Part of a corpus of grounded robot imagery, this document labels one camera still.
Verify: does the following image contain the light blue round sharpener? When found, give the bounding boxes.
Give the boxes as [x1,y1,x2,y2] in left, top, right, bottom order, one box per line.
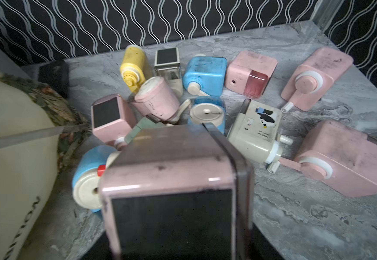
[188,96,226,135]

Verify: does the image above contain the green grey sharpener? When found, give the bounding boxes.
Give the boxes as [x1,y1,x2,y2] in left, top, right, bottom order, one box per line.
[124,114,166,144]

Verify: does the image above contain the blue pencil sharpener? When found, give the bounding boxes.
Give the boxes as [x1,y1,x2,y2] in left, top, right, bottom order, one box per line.
[183,56,227,97]

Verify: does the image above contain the dusty pink square sharpener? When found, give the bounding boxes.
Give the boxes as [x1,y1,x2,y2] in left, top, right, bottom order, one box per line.
[98,123,255,260]

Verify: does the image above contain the cream panda pencil sharpener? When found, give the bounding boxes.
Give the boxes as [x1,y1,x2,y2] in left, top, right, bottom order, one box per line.
[227,99,294,173]

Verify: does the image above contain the gold square pencil sharpener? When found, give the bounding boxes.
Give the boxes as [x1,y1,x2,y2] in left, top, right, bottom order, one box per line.
[154,47,184,98]

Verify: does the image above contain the pink sharpener black face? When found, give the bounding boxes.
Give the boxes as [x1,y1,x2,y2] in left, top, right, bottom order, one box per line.
[91,94,137,147]

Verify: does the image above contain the pink box pencil sharpener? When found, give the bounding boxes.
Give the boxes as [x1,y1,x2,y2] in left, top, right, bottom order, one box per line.
[225,50,278,99]

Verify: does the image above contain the blue round dial sharpener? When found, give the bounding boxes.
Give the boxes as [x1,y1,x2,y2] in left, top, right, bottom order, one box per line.
[72,145,120,213]

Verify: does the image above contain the pink rounded pencil sharpener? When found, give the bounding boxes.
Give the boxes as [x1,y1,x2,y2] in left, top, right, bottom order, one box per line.
[281,47,354,113]

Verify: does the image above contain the cream tote bag green handles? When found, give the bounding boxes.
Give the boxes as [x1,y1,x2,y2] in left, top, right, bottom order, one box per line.
[0,72,90,260]

